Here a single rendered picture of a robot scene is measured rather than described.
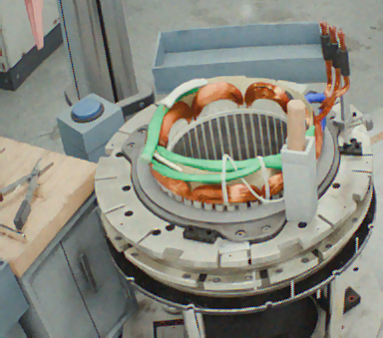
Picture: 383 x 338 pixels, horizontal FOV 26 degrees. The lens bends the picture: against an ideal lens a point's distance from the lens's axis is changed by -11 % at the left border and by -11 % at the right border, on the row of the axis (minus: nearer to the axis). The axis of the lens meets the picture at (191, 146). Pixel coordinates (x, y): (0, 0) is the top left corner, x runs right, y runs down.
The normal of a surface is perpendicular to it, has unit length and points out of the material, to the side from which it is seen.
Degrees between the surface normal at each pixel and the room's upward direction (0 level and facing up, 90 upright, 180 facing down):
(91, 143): 90
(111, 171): 0
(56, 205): 0
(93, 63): 90
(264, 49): 0
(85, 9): 90
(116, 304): 90
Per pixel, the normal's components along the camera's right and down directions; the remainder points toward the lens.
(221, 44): -0.05, 0.61
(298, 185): -0.37, 0.60
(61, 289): 0.86, 0.20
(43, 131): -0.14, -0.79
